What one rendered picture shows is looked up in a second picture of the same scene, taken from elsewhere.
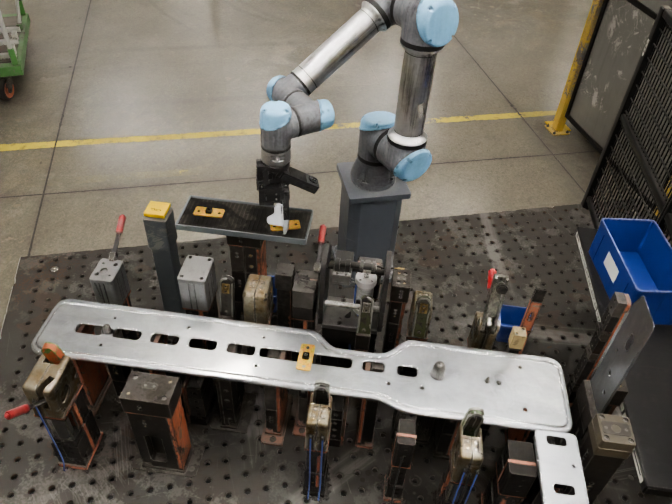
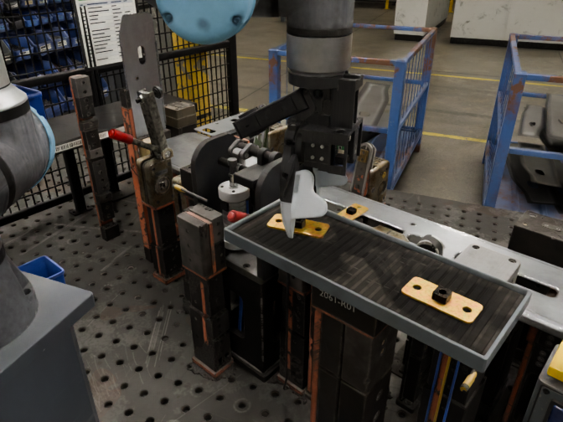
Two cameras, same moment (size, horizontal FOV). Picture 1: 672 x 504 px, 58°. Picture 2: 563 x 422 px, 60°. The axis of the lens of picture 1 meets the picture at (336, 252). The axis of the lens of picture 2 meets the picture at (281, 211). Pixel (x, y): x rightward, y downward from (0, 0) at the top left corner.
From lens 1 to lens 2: 200 cm
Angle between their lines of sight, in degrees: 101
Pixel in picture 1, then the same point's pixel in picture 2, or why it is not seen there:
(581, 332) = not seen: outside the picture
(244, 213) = (358, 271)
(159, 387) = (539, 223)
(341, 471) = not seen: hidden behind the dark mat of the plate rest
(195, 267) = (484, 265)
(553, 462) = (225, 126)
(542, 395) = (180, 142)
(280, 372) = (387, 212)
